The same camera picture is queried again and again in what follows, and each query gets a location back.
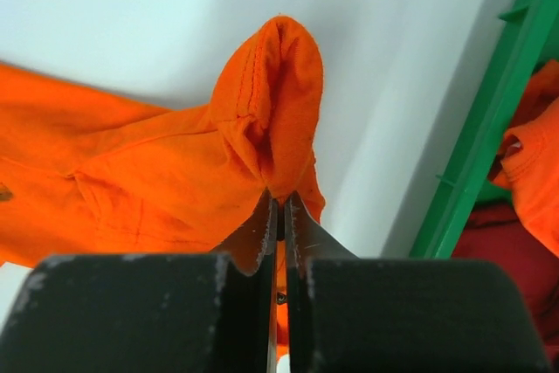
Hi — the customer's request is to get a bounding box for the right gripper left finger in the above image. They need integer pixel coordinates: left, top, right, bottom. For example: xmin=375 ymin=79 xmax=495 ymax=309
xmin=1 ymin=193 xmax=277 ymax=372

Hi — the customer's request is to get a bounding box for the green plastic bin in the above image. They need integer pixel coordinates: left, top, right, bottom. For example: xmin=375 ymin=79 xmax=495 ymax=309
xmin=409 ymin=0 xmax=558 ymax=259

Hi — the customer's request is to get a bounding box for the dark red t shirt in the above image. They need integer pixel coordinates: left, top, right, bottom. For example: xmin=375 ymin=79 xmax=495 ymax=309
xmin=452 ymin=203 xmax=558 ymax=357

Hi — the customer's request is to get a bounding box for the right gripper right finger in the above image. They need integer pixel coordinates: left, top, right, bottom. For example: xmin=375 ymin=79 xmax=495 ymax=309
xmin=284 ymin=194 xmax=550 ymax=372

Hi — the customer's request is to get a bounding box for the orange t shirt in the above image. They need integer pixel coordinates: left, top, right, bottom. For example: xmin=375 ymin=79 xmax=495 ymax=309
xmin=489 ymin=59 xmax=558 ymax=255
xmin=0 ymin=15 xmax=328 ymax=359

